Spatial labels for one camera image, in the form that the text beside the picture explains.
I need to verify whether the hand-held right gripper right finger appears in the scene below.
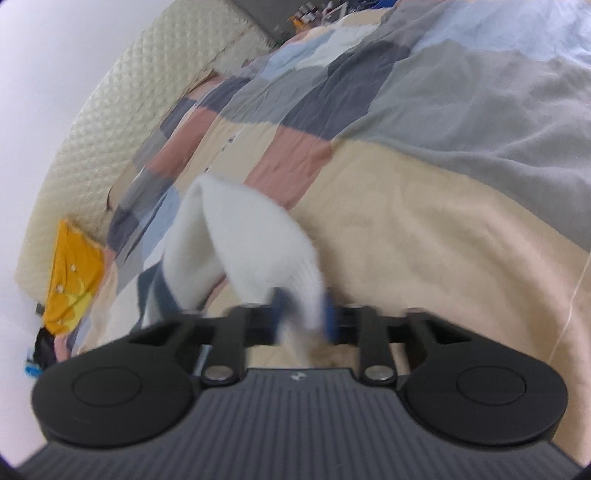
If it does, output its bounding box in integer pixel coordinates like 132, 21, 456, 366
323, 295, 472, 387

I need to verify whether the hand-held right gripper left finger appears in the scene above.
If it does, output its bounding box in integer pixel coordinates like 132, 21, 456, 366
127, 288, 288, 387

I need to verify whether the white fluffy sweater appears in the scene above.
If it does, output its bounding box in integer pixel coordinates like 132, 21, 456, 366
154, 174, 329, 367

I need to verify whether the black and white clothes pile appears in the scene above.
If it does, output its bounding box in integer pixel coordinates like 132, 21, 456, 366
34, 327, 60, 366

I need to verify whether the yellow crown pillow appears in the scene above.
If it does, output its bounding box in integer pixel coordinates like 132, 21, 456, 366
41, 219, 108, 336

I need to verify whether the checkered patchwork duvet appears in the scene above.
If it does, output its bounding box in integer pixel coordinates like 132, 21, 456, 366
53, 0, 591, 374

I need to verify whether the checkered pillow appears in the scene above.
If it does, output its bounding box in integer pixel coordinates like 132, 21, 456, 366
105, 69, 232, 215

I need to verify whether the cream quilted headboard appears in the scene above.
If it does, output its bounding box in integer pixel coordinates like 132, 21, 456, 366
14, 0, 278, 298

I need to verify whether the row of small bottles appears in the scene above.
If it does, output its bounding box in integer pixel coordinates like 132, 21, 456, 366
288, 0, 356, 25

